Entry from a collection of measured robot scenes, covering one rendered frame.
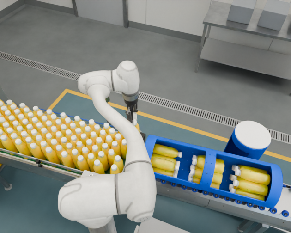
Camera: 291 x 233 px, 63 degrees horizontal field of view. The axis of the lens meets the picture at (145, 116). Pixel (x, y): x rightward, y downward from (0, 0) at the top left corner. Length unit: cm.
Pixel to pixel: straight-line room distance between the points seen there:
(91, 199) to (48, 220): 207
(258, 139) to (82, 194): 157
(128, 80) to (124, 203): 56
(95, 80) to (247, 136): 134
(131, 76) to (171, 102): 250
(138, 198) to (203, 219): 201
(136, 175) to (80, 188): 18
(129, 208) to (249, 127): 151
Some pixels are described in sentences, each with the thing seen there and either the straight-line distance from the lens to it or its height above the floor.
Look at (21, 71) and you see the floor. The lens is 453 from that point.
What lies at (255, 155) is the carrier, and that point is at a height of 95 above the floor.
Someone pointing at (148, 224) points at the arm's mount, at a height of 102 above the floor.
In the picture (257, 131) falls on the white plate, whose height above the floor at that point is 104.
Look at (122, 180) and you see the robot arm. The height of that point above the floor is 184.
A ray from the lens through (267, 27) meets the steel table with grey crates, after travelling 380.
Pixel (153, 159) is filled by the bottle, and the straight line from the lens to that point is 165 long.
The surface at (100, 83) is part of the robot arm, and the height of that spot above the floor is 184.
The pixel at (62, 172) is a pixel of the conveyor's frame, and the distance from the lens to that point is 198.
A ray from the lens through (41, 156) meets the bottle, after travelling 200.
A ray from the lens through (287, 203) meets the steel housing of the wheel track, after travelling 202.
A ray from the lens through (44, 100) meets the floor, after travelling 386.
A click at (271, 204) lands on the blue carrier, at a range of 174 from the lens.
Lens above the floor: 257
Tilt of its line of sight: 50 degrees down
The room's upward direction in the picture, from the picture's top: 1 degrees clockwise
